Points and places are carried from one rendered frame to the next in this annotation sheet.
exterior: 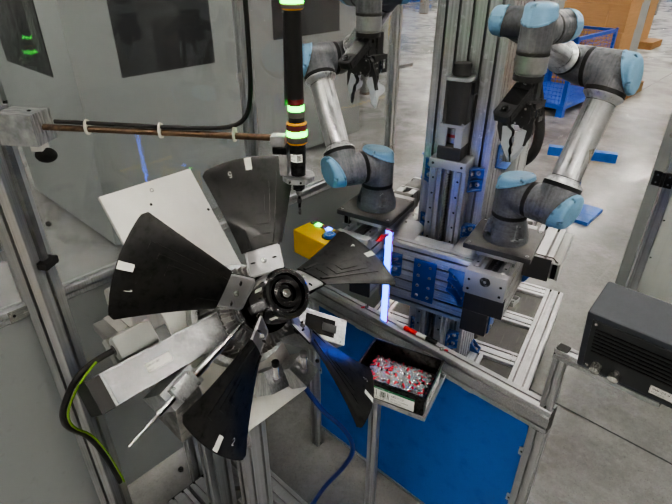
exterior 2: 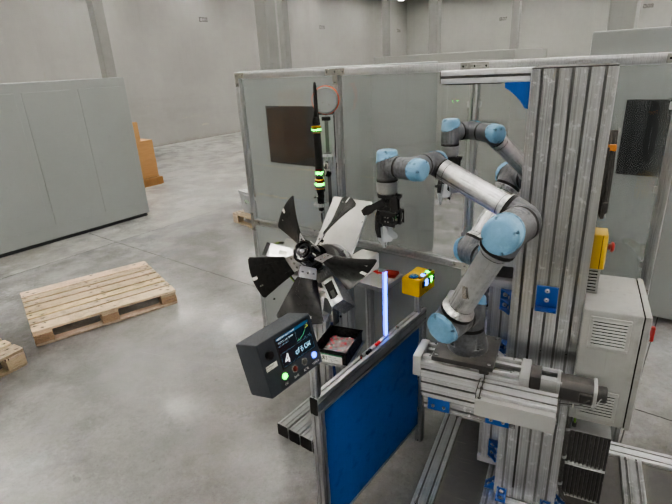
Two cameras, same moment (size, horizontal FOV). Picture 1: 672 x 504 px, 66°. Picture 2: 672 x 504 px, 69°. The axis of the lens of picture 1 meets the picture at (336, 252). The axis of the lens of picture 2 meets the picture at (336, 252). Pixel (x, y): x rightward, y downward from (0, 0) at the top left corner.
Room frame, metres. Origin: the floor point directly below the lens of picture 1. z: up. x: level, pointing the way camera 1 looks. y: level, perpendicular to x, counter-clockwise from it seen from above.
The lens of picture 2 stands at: (0.94, -2.13, 2.07)
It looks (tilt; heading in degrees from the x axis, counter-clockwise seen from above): 21 degrees down; 86
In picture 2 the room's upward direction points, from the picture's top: 3 degrees counter-clockwise
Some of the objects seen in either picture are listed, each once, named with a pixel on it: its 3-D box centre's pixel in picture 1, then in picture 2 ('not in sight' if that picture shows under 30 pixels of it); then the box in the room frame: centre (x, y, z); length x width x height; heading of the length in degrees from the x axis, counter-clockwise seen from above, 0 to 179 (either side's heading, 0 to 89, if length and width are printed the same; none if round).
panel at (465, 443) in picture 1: (403, 424); (377, 418); (1.24, -0.24, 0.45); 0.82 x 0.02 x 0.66; 47
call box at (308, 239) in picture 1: (320, 245); (418, 282); (1.51, 0.05, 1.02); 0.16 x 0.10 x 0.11; 47
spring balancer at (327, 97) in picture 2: not in sight; (325, 100); (1.15, 0.80, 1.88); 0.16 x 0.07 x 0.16; 172
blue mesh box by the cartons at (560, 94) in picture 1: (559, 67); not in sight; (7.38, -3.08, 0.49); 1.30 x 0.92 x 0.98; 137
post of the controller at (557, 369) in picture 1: (555, 378); (314, 374); (0.95, -0.55, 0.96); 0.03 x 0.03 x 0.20; 47
